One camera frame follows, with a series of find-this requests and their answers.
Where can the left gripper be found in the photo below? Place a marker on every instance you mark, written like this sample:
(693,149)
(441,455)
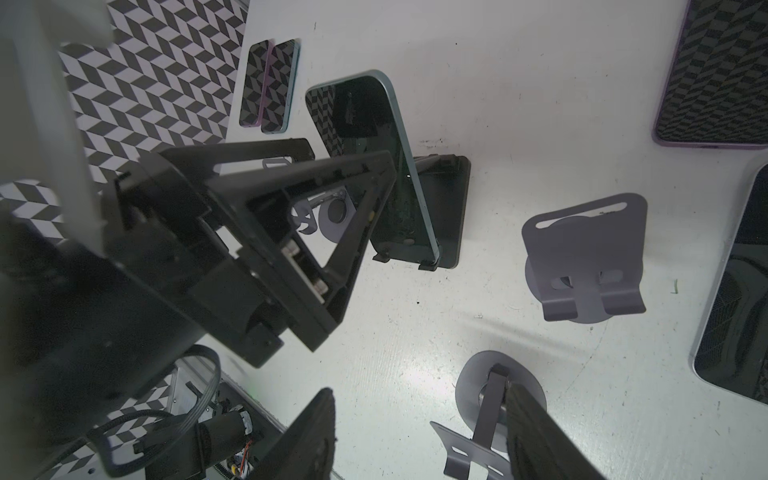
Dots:
(208,230)

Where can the back right grey stand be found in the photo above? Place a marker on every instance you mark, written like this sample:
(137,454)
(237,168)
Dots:
(585,262)

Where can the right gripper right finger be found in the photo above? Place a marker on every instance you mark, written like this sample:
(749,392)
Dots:
(537,447)

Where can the back middle black stand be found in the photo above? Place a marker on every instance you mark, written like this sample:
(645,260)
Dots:
(445,183)

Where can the front middle grey stand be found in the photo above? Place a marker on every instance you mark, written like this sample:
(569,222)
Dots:
(480,398)

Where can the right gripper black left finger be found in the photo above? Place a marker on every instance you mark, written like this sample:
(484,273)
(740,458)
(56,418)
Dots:
(306,449)

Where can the phone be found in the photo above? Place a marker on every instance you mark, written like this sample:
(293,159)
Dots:
(254,88)
(732,350)
(715,95)
(358,118)
(280,86)

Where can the grey stand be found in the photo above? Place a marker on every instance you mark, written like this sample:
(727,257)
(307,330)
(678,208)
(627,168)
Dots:
(480,398)
(585,262)
(330,213)

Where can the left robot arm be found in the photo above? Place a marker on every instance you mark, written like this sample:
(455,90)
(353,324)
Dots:
(100,334)

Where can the back left grey stand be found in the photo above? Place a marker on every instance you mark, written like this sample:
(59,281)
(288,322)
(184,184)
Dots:
(330,213)

